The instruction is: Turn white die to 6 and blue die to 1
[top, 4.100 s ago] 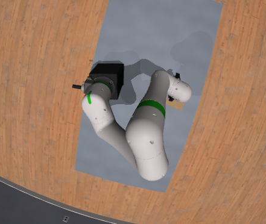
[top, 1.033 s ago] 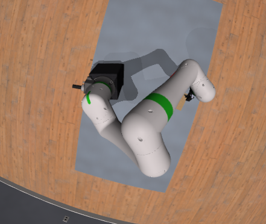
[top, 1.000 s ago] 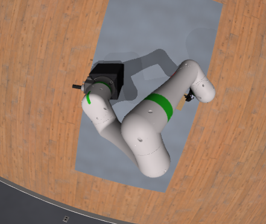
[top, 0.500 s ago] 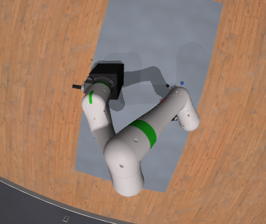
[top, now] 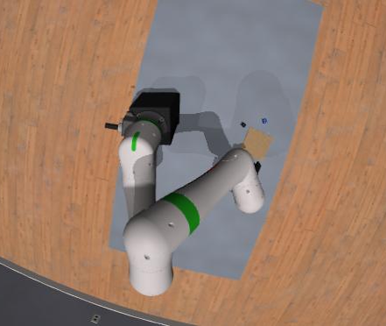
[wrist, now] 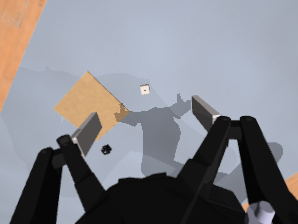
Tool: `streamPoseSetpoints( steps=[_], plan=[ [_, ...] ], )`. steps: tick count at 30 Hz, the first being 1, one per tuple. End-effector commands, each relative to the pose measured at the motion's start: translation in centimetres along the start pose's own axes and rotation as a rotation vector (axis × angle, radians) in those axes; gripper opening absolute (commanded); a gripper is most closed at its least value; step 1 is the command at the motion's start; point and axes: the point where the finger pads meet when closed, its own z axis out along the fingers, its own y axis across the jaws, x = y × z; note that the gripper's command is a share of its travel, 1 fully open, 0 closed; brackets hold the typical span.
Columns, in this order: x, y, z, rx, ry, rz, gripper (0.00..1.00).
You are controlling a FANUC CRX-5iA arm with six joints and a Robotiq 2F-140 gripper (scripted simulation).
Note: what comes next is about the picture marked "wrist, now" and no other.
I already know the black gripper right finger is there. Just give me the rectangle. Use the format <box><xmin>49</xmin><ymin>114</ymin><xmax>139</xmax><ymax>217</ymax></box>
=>
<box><xmin>153</xmin><ymin>95</ymin><xmax>298</xmax><ymax>224</ymax></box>

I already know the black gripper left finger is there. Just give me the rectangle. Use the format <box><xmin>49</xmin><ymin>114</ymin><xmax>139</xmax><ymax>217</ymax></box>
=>
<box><xmin>9</xmin><ymin>112</ymin><xmax>125</xmax><ymax>224</ymax></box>

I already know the black die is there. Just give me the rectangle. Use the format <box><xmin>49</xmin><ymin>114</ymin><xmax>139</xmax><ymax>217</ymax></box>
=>
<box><xmin>101</xmin><ymin>145</ymin><xmax>111</xmax><ymax>155</ymax></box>

